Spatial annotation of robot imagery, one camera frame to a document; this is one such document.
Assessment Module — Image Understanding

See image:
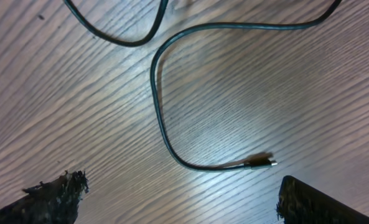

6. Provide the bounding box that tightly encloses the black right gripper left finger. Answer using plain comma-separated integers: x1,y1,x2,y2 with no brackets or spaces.
0,170,89,224

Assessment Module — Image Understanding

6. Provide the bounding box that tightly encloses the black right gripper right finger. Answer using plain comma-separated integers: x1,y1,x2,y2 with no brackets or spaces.
276,175,369,224

